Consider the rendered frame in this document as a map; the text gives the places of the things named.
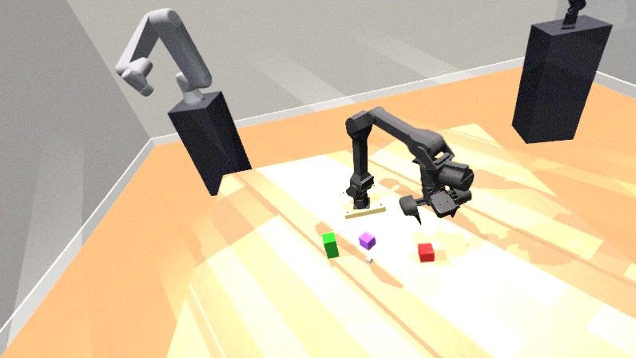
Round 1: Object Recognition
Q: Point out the red block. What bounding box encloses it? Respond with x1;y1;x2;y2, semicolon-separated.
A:
418;243;435;263

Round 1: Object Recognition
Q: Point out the green block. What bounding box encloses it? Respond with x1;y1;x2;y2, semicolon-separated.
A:
326;247;340;259
322;232;337;252

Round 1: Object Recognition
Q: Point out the purple cube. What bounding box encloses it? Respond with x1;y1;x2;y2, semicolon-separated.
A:
359;231;376;251

